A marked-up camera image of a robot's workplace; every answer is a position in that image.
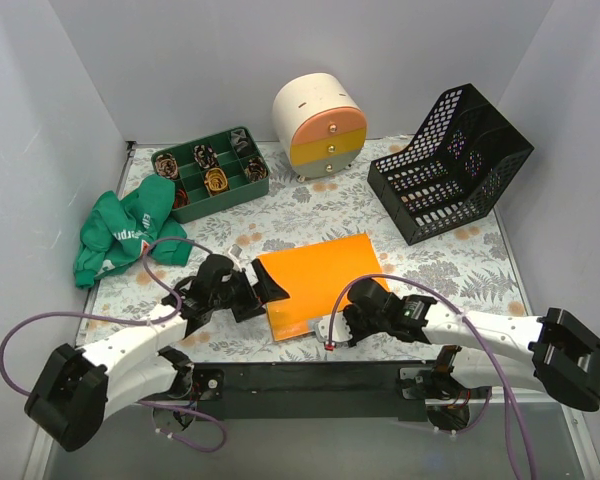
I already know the orange folder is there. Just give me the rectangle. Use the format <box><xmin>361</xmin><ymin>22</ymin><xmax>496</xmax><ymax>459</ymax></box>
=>
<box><xmin>259</xmin><ymin>233</ymin><xmax>381</xmax><ymax>341</ymax></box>

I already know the grey bottom drawer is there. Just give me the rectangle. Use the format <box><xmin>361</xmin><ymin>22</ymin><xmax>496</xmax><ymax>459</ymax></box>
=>
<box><xmin>292</xmin><ymin>150</ymin><xmax>360</xmax><ymax>179</ymax></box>

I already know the yellow drawer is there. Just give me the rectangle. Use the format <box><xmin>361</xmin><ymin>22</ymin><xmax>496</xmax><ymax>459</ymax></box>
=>
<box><xmin>289</xmin><ymin>129</ymin><xmax>366</xmax><ymax>166</ymax></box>

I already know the cream round drawer cabinet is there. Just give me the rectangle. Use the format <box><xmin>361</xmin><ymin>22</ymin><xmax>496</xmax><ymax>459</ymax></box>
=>
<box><xmin>271</xmin><ymin>73</ymin><xmax>364</xmax><ymax>182</ymax></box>

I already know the orange drawer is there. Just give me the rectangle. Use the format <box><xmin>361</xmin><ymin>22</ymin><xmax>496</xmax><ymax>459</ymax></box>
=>
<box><xmin>291</xmin><ymin>107</ymin><xmax>367</xmax><ymax>146</ymax></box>

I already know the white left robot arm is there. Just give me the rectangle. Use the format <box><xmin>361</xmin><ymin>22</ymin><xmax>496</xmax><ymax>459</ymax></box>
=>
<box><xmin>24</xmin><ymin>254</ymin><xmax>290</xmax><ymax>452</ymax></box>

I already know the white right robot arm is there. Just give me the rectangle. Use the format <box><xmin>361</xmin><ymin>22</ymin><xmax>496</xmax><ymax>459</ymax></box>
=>
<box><xmin>343</xmin><ymin>275</ymin><xmax>600</xmax><ymax>412</ymax></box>

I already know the green compartment organizer box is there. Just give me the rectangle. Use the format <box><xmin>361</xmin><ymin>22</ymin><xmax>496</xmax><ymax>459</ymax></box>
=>
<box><xmin>151</xmin><ymin>126</ymin><xmax>269</xmax><ymax>224</ymax></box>

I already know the green cloth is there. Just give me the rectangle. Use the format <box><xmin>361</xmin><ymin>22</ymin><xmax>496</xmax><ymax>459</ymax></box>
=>
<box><xmin>73</xmin><ymin>174</ymin><xmax>192</xmax><ymax>289</ymax></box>

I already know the black mesh file basket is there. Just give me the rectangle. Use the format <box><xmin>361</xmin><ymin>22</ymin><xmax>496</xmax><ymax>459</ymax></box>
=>
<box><xmin>367</xmin><ymin>83</ymin><xmax>534</xmax><ymax>245</ymax></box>

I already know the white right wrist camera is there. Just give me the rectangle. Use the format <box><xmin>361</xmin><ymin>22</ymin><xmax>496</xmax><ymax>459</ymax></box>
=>
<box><xmin>308</xmin><ymin>312</ymin><xmax>353</xmax><ymax>347</ymax></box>

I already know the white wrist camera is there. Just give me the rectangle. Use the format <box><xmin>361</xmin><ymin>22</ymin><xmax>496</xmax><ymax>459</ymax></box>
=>
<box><xmin>227</xmin><ymin>244</ymin><xmax>244</xmax><ymax>271</ymax></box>
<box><xmin>308</xmin><ymin>312</ymin><xmax>353</xmax><ymax>347</ymax></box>

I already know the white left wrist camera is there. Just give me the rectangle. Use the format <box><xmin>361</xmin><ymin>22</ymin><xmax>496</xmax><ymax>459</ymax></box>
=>
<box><xmin>227</xmin><ymin>244</ymin><xmax>244</xmax><ymax>271</ymax></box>

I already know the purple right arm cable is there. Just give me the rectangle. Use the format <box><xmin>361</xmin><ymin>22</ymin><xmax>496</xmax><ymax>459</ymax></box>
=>
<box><xmin>327</xmin><ymin>273</ymin><xmax>539</xmax><ymax>480</ymax></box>

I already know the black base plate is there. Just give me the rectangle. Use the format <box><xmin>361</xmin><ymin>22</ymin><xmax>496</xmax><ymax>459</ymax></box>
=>
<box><xmin>189</xmin><ymin>358</ymin><xmax>491</xmax><ymax>421</ymax></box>

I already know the aluminium frame rail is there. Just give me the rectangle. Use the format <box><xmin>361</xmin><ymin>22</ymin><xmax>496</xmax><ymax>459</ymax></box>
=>
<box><xmin>25</xmin><ymin>386</ymin><xmax>600</xmax><ymax>479</ymax></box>

